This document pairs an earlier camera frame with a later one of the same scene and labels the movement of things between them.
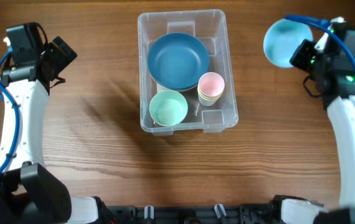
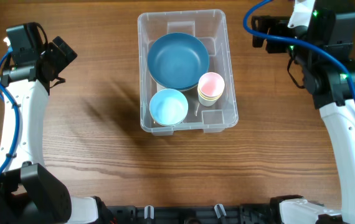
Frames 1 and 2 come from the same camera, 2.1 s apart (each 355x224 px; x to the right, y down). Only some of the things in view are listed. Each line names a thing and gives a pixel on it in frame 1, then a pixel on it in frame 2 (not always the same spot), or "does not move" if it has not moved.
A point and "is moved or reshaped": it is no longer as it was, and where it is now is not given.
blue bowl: x=178 y=60 does not move
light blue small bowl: x=283 y=38 is moved or reshaped
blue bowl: x=177 y=71 does not move
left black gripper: x=63 y=60 does not move
